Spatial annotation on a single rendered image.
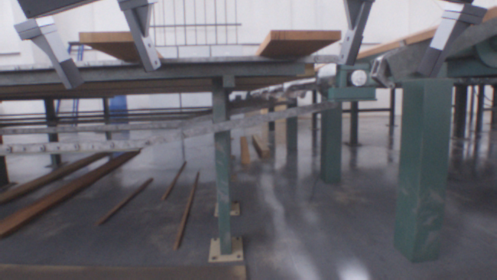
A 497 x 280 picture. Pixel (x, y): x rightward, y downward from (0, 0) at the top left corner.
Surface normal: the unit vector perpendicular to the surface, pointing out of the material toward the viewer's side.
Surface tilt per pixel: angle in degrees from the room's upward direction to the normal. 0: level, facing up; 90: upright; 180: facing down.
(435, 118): 90
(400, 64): 90
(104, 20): 89
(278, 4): 88
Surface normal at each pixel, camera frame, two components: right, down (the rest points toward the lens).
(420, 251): 0.07, 0.11
